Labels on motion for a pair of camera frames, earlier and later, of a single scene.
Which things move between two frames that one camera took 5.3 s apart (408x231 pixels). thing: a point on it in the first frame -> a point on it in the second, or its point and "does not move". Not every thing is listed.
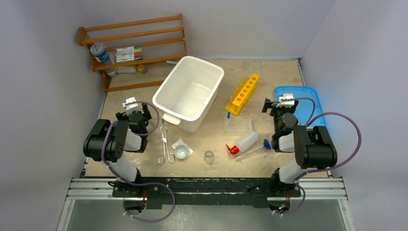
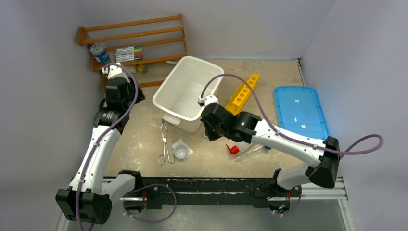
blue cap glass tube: x=266 y=145 does not move
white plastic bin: x=187 y=95 does not move
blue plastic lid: x=304 y=108 does not move
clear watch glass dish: x=181 y=152 does not move
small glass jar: x=209 y=157 -> x=204 y=136
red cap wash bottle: x=244 y=143 does not move
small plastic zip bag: x=180 y=142 does not move
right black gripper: x=267 y=106 -> x=210 y=124
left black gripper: x=146 y=117 -> x=131 y=87
